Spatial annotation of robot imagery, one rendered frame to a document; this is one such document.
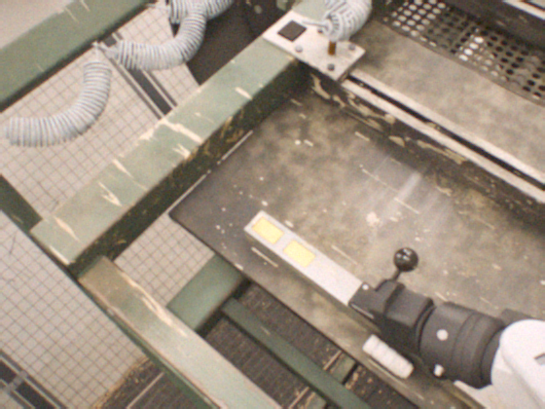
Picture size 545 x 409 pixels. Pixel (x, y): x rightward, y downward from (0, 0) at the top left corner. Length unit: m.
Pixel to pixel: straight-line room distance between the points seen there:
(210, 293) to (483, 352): 0.49
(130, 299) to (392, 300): 0.42
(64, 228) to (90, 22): 0.60
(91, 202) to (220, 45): 0.74
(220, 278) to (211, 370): 0.20
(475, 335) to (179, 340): 0.44
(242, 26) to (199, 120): 0.63
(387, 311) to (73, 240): 0.51
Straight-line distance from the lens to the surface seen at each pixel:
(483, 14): 1.41
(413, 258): 0.78
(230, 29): 1.54
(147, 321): 0.86
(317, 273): 0.88
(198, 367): 0.82
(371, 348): 0.86
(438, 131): 1.04
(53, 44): 1.31
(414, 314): 0.68
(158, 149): 0.95
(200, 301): 0.94
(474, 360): 0.65
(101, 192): 0.92
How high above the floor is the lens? 1.92
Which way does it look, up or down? 17 degrees down
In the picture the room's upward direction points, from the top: 39 degrees counter-clockwise
